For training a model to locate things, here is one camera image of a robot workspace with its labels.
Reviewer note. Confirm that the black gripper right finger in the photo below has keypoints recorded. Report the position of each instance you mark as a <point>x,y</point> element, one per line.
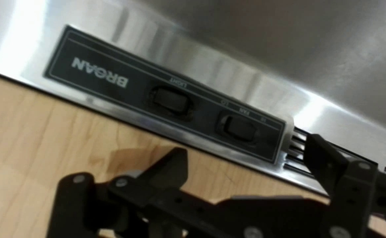
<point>352,193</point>

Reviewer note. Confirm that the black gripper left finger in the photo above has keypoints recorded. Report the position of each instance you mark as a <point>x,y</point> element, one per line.
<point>135,207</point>

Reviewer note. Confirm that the black light rocker switch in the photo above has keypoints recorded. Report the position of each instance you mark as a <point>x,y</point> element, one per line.
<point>171,101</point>

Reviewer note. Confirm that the wood cabinet over hood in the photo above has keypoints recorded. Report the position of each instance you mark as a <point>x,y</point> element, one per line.
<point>34,146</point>

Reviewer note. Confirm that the stainless steel range hood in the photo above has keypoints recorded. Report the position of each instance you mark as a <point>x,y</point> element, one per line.
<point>290,44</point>

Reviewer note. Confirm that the black Broan control panel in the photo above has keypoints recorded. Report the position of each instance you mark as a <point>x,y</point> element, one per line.
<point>100,73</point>

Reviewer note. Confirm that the black fan rocker switch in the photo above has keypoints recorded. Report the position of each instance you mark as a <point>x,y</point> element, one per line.
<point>239,127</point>

